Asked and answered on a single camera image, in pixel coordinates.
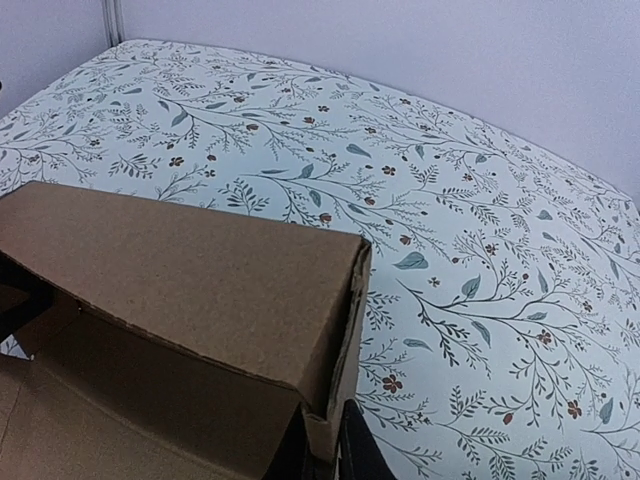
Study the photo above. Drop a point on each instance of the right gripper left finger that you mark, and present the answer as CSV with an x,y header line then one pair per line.
x,y
24,297

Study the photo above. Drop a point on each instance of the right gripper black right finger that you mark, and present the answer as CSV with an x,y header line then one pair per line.
x,y
360,457

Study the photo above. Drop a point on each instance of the brown cardboard box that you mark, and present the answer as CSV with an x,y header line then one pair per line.
x,y
183,343

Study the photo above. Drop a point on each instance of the floral patterned table mat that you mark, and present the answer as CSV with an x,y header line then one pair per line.
x,y
501,336

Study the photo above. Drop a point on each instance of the left aluminium frame post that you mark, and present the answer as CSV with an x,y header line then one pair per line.
x,y
113,21

